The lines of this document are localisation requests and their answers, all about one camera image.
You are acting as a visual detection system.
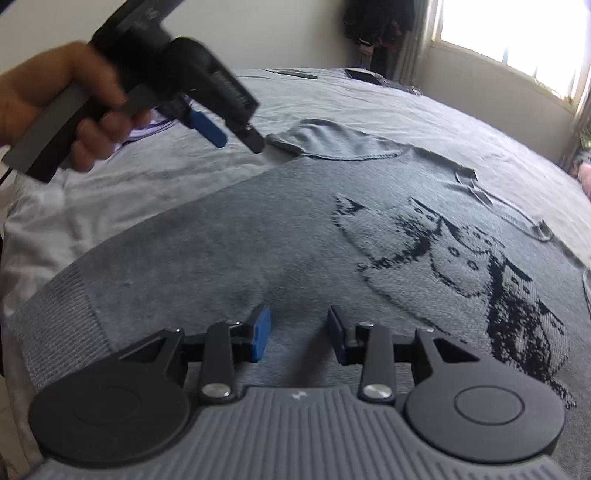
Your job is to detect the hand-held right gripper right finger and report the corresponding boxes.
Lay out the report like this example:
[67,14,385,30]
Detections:
[325,305,481,402]

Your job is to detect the patterned pillows by curtain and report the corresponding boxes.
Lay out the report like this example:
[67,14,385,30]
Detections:
[570,60,591,134]

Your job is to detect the window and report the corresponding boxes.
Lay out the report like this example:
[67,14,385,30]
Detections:
[431,0,591,104]

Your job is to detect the white shirt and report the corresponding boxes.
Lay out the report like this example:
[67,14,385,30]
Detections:
[0,108,301,469]

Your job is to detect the pink quilt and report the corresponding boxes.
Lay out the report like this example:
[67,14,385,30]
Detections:
[568,161,591,201]

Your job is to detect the person's left hand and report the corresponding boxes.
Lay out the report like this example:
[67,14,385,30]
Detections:
[0,41,153,174]

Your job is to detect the grey cat print sweater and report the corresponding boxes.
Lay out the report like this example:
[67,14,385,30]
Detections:
[9,117,591,480]

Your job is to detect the hanging dark clothes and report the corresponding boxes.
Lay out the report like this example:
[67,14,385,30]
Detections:
[342,0,416,47]

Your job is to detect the dark tablet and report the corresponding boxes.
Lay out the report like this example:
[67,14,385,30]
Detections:
[344,68,386,86]

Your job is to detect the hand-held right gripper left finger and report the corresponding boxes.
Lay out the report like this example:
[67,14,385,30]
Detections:
[117,302,273,402]

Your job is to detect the dark phone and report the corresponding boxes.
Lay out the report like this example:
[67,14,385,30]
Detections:
[268,68,319,80]

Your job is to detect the grey curtain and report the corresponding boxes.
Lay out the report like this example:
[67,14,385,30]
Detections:
[397,28,432,90]

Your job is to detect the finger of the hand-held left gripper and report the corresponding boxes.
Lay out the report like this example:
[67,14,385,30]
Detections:
[231,117,266,154]
[182,108,228,148]

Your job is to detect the charging cable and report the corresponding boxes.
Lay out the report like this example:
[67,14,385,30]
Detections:
[381,79,423,97]

